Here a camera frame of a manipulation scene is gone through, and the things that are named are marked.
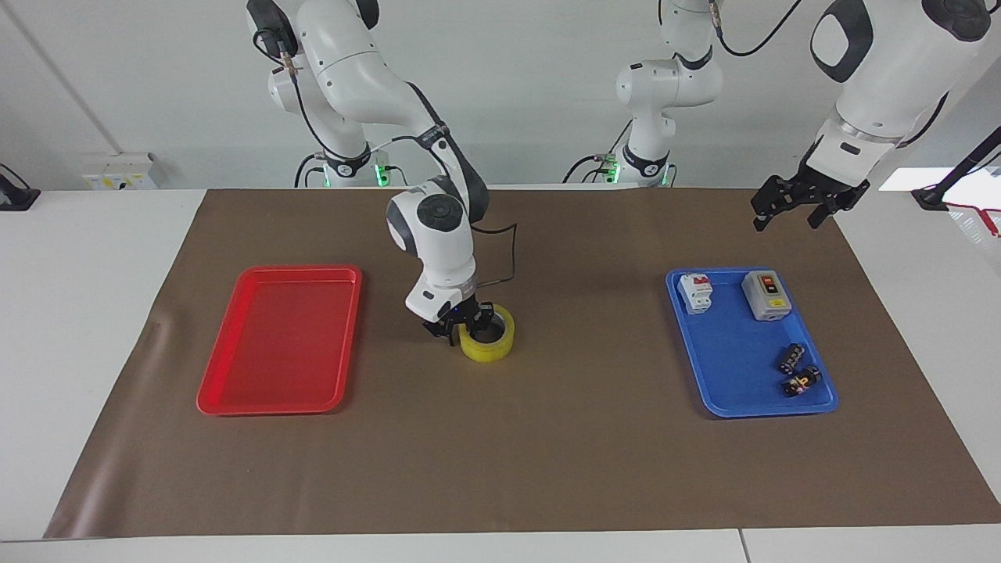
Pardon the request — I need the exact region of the red plastic tray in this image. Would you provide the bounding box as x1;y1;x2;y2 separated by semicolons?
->
196;264;364;417

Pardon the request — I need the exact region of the white wall socket box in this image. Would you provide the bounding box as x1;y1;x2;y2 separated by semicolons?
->
81;152;160;192

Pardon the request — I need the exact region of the red cable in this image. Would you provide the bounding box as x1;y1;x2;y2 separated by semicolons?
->
945;202;1001;238

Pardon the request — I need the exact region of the white circuit breaker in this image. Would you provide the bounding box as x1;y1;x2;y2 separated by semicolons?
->
677;272;715;315

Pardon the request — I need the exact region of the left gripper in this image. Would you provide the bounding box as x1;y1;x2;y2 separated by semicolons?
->
751;155;872;233

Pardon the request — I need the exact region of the black stand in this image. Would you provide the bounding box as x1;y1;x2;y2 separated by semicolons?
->
910;124;1001;211
0;163;41;213

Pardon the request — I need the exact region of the yellow tape roll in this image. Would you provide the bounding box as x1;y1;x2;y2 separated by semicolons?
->
458;303;517;365

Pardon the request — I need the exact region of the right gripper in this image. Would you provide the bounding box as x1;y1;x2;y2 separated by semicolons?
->
422;291;496;348

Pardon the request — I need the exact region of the black cable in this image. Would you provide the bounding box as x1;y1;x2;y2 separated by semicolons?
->
468;222;519;288
708;0;805;59
562;153;620;186
294;152;326;189

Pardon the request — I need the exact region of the grey switch box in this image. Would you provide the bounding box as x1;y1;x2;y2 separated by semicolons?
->
741;270;793;323

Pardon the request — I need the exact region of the blue plastic tray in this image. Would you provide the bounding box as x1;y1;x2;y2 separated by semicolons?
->
665;267;840;419

